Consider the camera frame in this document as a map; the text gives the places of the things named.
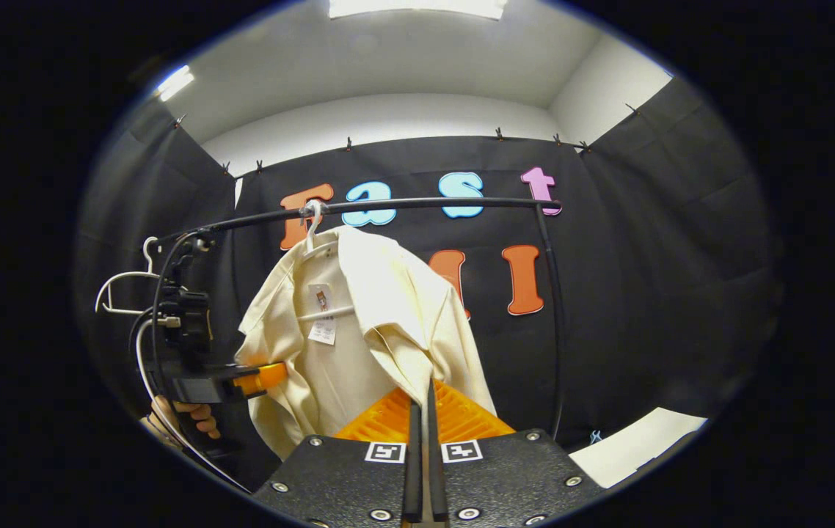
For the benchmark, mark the ceiling light panel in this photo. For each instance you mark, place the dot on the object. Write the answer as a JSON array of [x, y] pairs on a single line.
[[174, 82], [417, 7]]

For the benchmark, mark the row of black clips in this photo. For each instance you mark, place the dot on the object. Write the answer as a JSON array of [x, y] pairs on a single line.
[[499, 133]]

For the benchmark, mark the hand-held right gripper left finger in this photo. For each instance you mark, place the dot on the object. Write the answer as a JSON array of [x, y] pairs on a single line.
[[413, 469]]

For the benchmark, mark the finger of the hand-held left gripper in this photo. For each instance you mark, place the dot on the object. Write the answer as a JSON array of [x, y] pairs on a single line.
[[263, 378]]

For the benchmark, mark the white flat sheet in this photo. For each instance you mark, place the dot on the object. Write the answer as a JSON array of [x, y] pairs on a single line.
[[637, 440]]

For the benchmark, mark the black backdrop cloth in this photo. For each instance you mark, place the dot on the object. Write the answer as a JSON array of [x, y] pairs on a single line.
[[645, 257]]

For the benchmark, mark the small blue clip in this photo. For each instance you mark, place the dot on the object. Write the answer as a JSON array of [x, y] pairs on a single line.
[[595, 437]]

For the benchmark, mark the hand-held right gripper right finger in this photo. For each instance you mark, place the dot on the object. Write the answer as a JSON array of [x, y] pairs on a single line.
[[435, 469]]

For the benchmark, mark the black metal clothes rack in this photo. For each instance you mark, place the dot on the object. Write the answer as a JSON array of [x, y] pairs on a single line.
[[461, 202]]

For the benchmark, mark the cream button shirt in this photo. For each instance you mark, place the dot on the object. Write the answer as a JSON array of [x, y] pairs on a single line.
[[381, 293]]

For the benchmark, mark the white plastic clothes hanger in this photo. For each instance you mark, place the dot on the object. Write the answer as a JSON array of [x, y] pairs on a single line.
[[120, 277], [312, 220]]

